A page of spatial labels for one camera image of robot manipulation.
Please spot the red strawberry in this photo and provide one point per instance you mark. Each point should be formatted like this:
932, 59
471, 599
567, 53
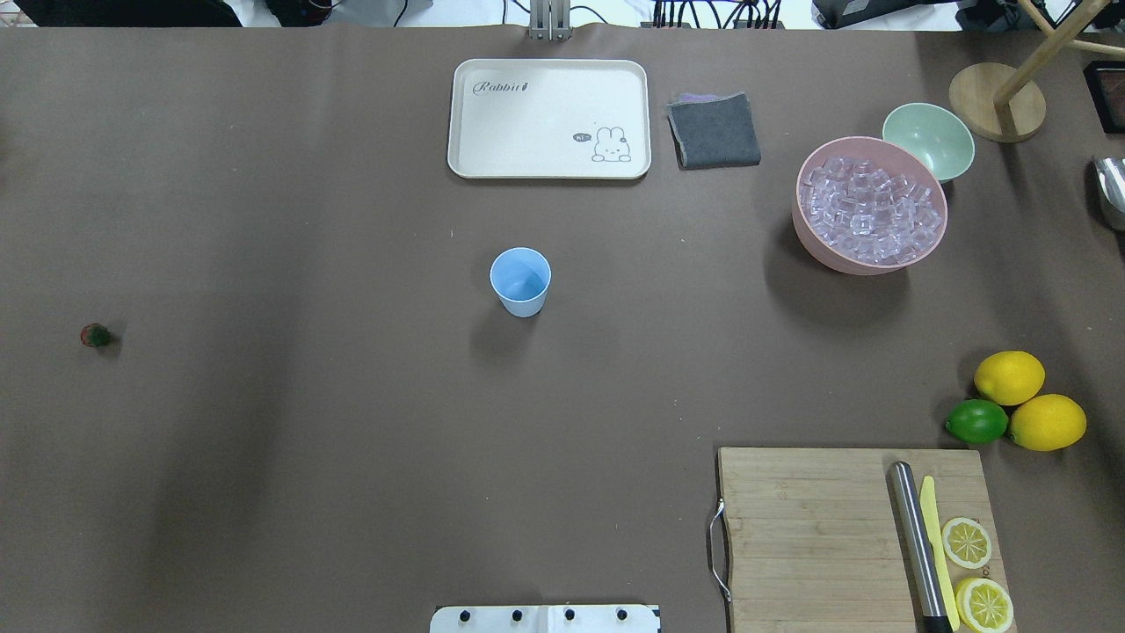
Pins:
96, 335

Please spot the light blue cup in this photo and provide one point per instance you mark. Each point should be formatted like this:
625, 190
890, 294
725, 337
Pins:
521, 278

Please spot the pile of clear ice cubes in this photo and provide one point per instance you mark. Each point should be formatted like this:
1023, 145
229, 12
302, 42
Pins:
867, 215

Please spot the cream rabbit tray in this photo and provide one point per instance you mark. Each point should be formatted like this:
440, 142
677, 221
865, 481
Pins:
549, 119

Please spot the grey folded cloth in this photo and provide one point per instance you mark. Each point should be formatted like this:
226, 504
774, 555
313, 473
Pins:
712, 131

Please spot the wooden cutting board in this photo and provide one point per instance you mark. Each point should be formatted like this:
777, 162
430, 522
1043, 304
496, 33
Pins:
813, 541

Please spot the pink bowl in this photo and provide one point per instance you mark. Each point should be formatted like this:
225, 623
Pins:
892, 158

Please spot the yellow plastic knife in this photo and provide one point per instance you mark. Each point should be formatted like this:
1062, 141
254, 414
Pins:
928, 506

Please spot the mint green bowl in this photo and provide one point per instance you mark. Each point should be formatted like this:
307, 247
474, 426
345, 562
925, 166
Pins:
933, 135

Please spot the green lime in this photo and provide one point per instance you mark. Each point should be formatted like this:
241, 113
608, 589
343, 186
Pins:
977, 421

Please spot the yellow lemon upper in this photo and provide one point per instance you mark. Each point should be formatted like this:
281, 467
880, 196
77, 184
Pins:
1010, 377

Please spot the yellow lemon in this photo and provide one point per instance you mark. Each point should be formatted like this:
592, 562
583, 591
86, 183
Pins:
1010, 377
1047, 422

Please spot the lemon slice upper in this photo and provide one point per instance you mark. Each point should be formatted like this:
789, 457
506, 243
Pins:
967, 543

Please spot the lemon slice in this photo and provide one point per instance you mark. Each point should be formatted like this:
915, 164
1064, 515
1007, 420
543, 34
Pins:
967, 543
984, 605

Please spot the steel muddler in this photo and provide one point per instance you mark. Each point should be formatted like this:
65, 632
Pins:
919, 549

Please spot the wooden stand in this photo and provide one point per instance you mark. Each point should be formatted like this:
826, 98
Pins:
1002, 103

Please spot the yellow lemon lower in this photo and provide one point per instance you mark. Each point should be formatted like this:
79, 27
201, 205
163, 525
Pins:
1047, 422

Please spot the lemon slice lower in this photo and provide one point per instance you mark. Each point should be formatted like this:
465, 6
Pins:
984, 605

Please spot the steel container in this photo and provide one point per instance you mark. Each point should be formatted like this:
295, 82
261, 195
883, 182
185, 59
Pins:
1109, 172

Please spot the aluminium frame post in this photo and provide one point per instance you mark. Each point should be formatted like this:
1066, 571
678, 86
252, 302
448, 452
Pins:
549, 20

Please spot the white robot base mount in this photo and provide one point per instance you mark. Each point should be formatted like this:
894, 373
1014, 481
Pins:
547, 618

